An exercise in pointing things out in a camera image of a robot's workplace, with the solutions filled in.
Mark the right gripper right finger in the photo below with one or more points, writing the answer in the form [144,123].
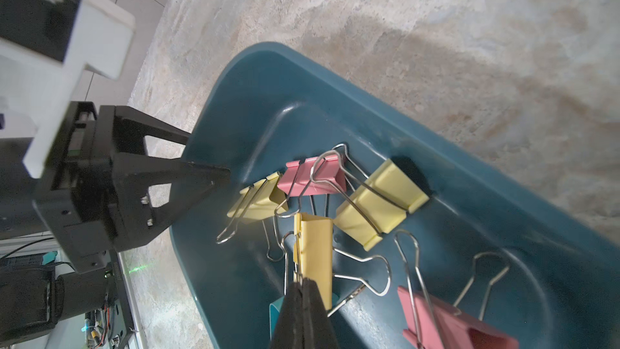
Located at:
[318,330]

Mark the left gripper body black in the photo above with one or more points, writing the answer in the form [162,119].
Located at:
[75,196]

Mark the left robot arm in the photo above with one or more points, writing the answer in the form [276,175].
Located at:
[39,285]

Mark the teal plastic storage box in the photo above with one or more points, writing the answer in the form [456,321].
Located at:
[272,106]

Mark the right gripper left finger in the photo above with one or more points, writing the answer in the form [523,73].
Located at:
[289,330]

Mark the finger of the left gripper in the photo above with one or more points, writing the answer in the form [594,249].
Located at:
[153,193]
[123,129]

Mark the teal binder clip large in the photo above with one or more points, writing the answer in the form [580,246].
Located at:
[275,311]

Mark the pink binder clip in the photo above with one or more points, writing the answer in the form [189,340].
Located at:
[432,323]
[317,176]

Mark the yellow binder clip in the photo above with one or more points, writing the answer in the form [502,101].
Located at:
[311,258]
[379,204]
[262,202]

